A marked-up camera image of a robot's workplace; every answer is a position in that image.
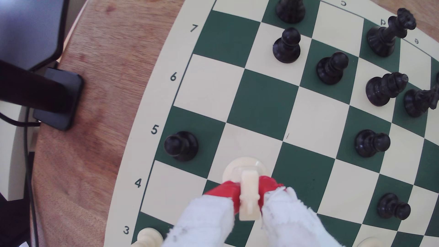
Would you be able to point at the white taped red gripper finger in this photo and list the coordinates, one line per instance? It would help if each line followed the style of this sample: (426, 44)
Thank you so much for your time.
(205, 223)
(291, 219)

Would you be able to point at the white pawn chess piece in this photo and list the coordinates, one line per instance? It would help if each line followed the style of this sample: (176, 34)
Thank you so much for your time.
(148, 239)

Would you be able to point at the black pawn chess piece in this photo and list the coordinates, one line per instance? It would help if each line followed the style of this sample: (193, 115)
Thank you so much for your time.
(384, 89)
(287, 46)
(331, 68)
(392, 206)
(371, 143)
(181, 145)

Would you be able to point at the tall white chess piece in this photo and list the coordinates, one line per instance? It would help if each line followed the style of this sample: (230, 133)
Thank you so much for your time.
(370, 243)

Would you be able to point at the green cream chess board mat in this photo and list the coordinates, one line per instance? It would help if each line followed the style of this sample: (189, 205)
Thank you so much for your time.
(262, 103)

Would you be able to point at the black knight chess piece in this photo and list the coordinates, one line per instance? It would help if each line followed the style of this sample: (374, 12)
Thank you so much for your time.
(420, 100)

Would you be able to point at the black queen chess piece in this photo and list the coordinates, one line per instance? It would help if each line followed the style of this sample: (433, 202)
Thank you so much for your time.
(387, 34)

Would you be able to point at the black rook chess piece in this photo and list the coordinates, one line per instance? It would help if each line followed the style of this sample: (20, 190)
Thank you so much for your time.
(290, 10)

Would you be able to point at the black monitor stand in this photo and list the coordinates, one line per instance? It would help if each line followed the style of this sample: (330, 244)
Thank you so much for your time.
(58, 99)

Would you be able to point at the white furniture panel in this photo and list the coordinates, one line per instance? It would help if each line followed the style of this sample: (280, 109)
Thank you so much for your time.
(10, 154)

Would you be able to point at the black framed monitor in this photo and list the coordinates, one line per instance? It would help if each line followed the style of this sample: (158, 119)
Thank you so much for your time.
(31, 31)

